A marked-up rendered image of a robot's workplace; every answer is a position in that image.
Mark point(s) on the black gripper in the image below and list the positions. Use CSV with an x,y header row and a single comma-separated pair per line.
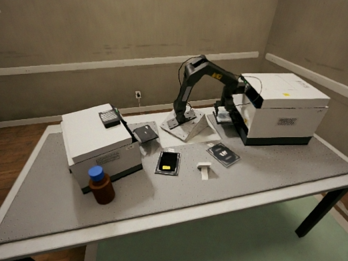
x,y
217,104

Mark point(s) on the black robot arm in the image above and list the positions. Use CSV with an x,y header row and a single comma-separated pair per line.
x,y
192,74

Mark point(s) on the brown bottle with blue cap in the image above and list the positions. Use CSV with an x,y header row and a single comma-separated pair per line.
x,y
102,189

